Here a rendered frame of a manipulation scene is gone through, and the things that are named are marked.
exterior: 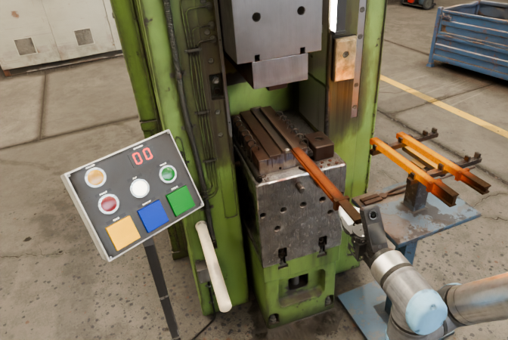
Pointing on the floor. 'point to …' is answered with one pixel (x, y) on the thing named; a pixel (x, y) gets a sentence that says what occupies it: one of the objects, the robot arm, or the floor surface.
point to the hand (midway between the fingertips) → (345, 205)
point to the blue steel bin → (472, 37)
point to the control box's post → (160, 285)
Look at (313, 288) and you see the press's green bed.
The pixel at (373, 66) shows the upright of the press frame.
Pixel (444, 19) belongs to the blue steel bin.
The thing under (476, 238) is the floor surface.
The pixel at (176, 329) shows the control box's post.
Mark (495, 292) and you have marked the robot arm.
